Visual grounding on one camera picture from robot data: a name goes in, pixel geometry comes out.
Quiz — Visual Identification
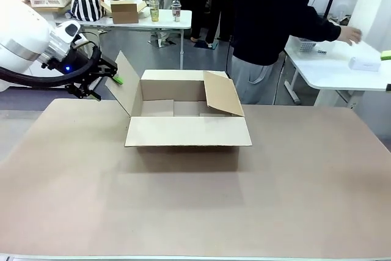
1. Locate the person's left forearm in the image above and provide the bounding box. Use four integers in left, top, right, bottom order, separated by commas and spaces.
305, 6, 342, 43

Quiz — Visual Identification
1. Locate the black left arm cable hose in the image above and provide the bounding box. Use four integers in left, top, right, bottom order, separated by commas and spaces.
0, 45, 101, 88

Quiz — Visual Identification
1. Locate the small open cardboard box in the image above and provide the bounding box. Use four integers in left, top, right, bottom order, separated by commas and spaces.
100, 0, 148, 25

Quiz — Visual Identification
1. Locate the large brown cardboard box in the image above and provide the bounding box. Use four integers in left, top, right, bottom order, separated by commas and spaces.
105, 50, 253, 172

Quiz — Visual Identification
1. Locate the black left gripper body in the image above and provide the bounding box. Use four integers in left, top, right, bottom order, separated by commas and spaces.
65, 46, 101, 87

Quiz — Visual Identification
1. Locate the white desk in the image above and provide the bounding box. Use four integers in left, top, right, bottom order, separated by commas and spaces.
283, 33, 391, 106

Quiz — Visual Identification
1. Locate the bystander in black trousers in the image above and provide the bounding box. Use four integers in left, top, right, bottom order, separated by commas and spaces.
186, 0, 236, 49

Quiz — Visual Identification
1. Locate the small white carton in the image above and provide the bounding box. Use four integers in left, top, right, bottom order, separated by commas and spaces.
348, 56, 382, 73

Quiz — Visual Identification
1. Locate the white mesh basket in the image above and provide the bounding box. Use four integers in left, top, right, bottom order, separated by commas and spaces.
295, 37, 319, 54

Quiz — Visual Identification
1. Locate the clear plastic drink cup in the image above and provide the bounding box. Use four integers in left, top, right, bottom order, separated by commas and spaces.
148, 0, 161, 23

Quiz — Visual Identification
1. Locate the person in black sweater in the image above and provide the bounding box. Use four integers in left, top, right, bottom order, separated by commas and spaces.
227, 0, 324, 106

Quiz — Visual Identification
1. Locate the large white panel board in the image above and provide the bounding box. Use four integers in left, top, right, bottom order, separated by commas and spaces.
348, 0, 391, 60

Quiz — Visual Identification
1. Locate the clear water bottle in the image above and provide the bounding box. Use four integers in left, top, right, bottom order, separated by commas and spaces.
171, 0, 182, 23

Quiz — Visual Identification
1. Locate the person's left hand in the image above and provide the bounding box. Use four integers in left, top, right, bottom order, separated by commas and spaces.
337, 25, 363, 46

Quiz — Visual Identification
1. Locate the white folding table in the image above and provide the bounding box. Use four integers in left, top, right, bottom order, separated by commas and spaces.
54, 9, 193, 71

